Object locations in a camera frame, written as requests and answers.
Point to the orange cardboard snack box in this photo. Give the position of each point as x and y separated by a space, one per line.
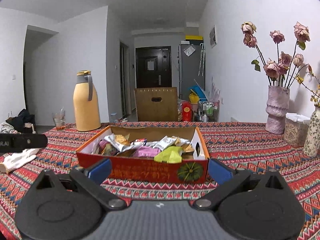
192 169

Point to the cookie snack packet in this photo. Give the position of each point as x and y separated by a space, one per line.
184 144

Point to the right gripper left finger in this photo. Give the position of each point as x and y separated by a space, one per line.
89 180

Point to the pink textured vase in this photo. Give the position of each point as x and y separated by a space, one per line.
277 107

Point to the wire storage cart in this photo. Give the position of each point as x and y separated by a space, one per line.
208 111

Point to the wooden chair back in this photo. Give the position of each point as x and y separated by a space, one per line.
156 104

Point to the green snack packet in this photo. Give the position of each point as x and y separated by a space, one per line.
171 155

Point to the white cloth glove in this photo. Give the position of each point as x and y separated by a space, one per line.
17 160

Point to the silver cookie packet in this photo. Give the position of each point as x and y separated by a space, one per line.
119 142

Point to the red gift box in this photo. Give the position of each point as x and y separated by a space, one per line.
187 111

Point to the yellow box on refrigerator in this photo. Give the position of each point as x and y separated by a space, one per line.
194 37

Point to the dried pink roses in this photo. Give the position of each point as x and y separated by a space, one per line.
286 68

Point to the grey refrigerator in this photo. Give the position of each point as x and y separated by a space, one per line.
189 56

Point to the floral ceramic vase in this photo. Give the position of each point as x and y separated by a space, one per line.
311 145

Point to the yellow thermos jug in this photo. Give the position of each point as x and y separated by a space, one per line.
85 101

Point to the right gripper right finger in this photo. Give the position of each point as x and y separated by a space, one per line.
229 182

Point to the pink snack packet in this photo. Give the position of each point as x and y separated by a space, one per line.
146 152

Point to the patterned red tablecloth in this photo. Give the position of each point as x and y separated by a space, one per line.
237 144

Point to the white wall panel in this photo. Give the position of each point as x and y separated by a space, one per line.
212 37

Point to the blue plastic bin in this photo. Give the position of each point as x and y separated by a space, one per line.
199 92

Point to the glass with drink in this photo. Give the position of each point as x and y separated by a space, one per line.
59 119

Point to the white snack packet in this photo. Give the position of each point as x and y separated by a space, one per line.
165 142

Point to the black entrance door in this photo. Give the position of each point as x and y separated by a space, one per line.
153 67

